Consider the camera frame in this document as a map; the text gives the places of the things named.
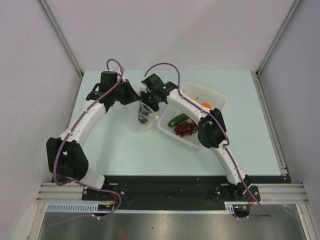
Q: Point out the orange fake fruit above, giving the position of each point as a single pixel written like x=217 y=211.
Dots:
x=206 y=105

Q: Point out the clear zip top bag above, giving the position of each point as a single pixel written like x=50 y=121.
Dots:
x=135 y=109

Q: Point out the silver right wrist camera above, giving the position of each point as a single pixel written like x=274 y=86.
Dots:
x=142 y=87

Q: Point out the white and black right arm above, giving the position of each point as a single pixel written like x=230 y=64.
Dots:
x=211 y=131

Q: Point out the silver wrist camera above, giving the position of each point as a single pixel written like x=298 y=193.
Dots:
x=120 y=71
x=142 y=87

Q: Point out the aluminium corner post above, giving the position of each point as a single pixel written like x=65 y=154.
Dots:
x=52 y=21
x=279 y=35

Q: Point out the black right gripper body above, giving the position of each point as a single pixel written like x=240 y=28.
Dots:
x=150 y=98

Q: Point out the aluminium front frame rail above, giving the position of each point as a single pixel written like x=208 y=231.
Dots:
x=280 y=193

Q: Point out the dark round fake fruit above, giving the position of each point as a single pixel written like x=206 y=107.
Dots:
x=143 y=120

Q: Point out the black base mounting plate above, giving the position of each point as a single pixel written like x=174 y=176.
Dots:
x=213 y=187

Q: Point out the green fake vegetable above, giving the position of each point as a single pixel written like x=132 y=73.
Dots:
x=178 y=119

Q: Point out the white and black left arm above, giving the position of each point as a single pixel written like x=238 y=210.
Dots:
x=65 y=154

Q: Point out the aluminium right corner post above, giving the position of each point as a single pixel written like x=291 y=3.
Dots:
x=279 y=35

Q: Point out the aluminium left corner post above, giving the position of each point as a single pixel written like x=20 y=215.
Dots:
x=52 y=21

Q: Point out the white perforated plastic basket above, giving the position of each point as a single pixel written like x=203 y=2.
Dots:
x=179 y=106

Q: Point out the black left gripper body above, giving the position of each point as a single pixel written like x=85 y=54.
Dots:
x=122 y=92

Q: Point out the dark purple fake grapes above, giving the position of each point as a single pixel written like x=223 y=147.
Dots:
x=185 y=128

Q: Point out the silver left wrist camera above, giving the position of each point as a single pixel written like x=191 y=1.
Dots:
x=120 y=71

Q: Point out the white slotted cable duct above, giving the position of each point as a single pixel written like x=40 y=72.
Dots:
x=96 y=208

